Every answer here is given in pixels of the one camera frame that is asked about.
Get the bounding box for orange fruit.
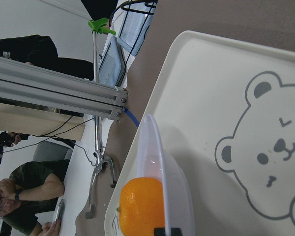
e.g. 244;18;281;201
117;177;165;236

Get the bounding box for metal clamp stand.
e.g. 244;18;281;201
85;30;118;220

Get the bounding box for person in green shirt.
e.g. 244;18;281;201
0;159;69;236

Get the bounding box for white round plate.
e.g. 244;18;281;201
136;114;196;236

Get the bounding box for beige paper roll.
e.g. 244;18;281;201
0;103;85;141

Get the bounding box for aluminium frame beam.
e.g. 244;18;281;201
0;57;128;120

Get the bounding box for green plastic clip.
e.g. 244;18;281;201
88;17;116;35

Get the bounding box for person in black shirt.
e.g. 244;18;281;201
0;35;94;81

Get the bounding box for cream bear print tray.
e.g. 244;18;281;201
103;30;295;236

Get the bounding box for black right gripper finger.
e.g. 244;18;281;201
153;228;182;236

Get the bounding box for black cable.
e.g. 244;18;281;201
0;115;99;166

